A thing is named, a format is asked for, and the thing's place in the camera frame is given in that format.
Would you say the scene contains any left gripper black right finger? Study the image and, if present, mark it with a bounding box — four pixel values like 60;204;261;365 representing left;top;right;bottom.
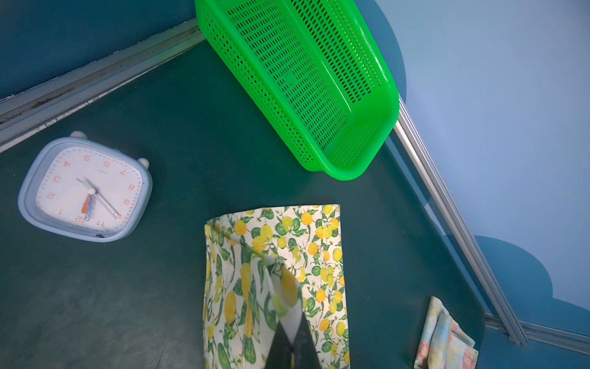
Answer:
292;314;321;369

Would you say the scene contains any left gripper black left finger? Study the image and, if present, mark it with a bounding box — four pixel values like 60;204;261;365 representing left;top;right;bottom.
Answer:
264;322;292;369

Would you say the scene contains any green lemon print skirt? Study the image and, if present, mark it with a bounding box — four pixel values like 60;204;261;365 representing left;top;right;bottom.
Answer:
203;204;350;368

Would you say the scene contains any pastel floral skirt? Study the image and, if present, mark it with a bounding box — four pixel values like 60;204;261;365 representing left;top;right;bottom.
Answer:
413;296;479;369

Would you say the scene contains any green plastic basket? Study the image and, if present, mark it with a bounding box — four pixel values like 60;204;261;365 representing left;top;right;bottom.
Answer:
195;0;399;181

